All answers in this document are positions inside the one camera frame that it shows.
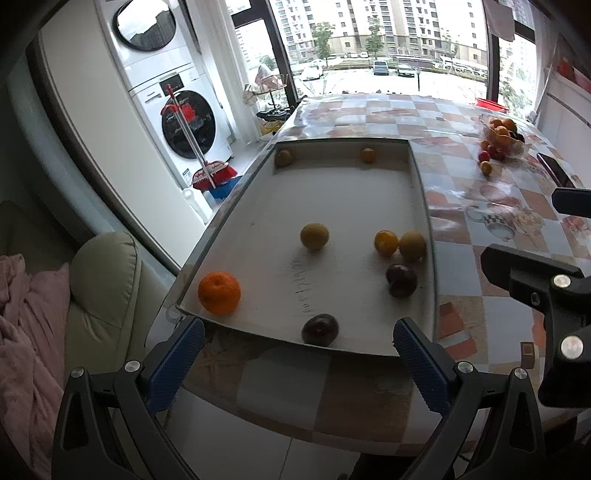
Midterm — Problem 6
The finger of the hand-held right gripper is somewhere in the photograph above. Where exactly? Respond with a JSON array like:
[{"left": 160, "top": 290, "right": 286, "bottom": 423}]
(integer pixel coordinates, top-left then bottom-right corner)
[
  {"left": 480, "top": 244, "right": 591, "bottom": 408},
  {"left": 551, "top": 186, "right": 591, "bottom": 217}
]

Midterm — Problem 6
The yellow plum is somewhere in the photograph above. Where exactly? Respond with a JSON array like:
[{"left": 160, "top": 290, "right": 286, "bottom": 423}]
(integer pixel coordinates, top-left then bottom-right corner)
[
  {"left": 399, "top": 232, "right": 427, "bottom": 262},
  {"left": 300, "top": 223, "right": 330, "bottom": 251}
]

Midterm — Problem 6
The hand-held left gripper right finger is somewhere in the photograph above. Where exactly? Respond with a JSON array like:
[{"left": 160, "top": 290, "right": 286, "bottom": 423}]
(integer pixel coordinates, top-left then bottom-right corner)
[{"left": 392, "top": 318, "right": 548, "bottom": 480}]

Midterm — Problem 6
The pink blanket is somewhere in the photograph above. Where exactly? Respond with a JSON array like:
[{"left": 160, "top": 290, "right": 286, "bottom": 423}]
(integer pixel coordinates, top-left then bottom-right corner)
[{"left": 0, "top": 253, "right": 71, "bottom": 480}]

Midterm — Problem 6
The blue dustpan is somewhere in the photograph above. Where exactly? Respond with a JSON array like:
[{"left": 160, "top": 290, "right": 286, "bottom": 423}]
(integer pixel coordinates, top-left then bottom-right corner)
[{"left": 207, "top": 175, "right": 242, "bottom": 200}]

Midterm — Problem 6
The white stacked dryer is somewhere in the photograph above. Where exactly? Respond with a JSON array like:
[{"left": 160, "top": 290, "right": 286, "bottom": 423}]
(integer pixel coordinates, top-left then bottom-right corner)
[{"left": 95, "top": 0, "right": 205, "bottom": 93}]

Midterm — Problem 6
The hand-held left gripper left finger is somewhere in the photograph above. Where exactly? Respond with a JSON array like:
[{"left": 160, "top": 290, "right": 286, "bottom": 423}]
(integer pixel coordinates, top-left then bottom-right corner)
[{"left": 52, "top": 318, "right": 206, "bottom": 480}]

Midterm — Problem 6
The white front-load washing machine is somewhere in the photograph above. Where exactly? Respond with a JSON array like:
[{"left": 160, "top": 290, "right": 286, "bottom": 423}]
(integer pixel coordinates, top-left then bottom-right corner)
[{"left": 127, "top": 69, "right": 234, "bottom": 189}]

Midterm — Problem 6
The white cabinet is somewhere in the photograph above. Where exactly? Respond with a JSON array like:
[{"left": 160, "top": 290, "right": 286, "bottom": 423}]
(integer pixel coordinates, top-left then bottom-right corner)
[{"left": 540, "top": 32, "right": 591, "bottom": 178}]

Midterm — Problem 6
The beige leather sofa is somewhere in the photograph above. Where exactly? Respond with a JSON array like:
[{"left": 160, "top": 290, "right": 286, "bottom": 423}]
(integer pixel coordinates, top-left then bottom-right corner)
[{"left": 0, "top": 198, "right": 182, "bottom": 480}]

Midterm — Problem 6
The white plastic bottle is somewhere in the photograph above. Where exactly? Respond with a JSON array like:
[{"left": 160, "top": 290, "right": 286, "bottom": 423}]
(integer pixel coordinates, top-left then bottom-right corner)
[{"left": 182, "top": 186, "right": 214, "bottom": 226}]

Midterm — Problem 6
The red mop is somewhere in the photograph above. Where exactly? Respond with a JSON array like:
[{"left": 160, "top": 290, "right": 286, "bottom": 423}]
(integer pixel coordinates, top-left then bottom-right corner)
[{"left": 159, "top": 83, "right": 239, "bottom": 192}]

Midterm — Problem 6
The dark purple plum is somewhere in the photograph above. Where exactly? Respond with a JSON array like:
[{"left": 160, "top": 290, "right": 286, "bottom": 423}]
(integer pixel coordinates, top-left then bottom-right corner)
[
  {"left": 301, "top": 313, "right": 340, "bottom": 346},
  {"left": 386, "top": 263, "right": 419, "bottom": 299}
]

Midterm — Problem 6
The clear glass fruit bowl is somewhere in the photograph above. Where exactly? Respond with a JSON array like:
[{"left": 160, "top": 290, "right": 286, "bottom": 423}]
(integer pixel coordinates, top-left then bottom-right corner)
[{"left": 479, "top": 114, "right": 528, "bottom": 158}]

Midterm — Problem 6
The black phone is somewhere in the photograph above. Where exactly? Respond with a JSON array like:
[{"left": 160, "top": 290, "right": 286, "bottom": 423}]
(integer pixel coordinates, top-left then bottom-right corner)
[{"left": 537, "top": 154, "right": 576, "bottom": 188}]

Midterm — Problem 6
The checkered printed tablecloth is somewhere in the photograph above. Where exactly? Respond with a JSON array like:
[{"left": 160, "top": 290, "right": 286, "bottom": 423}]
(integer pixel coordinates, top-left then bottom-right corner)
[{"left": 152, "top": 92, "right": 591, "bottom": 457}]

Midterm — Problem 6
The large orange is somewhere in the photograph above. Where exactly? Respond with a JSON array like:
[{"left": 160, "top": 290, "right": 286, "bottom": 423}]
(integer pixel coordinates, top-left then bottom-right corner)
[{"left": 198, "top": 271, "right": 242, "bottom": 316}]

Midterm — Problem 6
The metal storage rack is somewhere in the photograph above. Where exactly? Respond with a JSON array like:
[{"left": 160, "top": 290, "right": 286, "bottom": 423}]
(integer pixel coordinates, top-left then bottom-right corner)
[{"left": 242, "top": 64, "right": 297, "bottom": 139}]

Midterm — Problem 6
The white rectangular tray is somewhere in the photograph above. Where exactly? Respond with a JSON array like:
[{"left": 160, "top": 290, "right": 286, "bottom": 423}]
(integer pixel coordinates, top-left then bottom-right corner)
[{"left": 175, "top": 137, "right": 437, "bottom": 359}]

